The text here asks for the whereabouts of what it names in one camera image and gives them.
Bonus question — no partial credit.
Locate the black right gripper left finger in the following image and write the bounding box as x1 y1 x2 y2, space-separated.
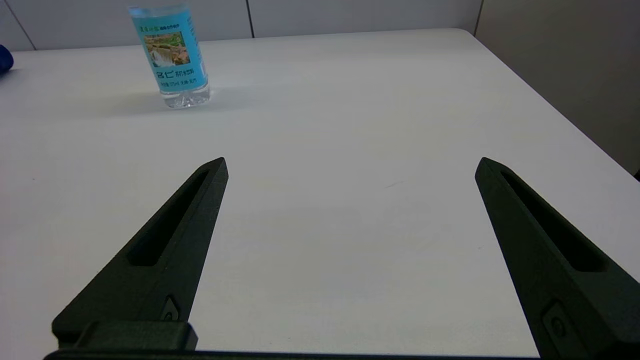
52 157 229 347

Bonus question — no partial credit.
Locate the clear water bottle blue label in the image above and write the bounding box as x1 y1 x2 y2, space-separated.
127 4 211 110

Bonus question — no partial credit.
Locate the blue object at edge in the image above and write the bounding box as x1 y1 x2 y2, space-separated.
0 44 15 76

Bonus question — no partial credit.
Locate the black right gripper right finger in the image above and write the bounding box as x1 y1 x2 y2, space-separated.
474 156 640 360

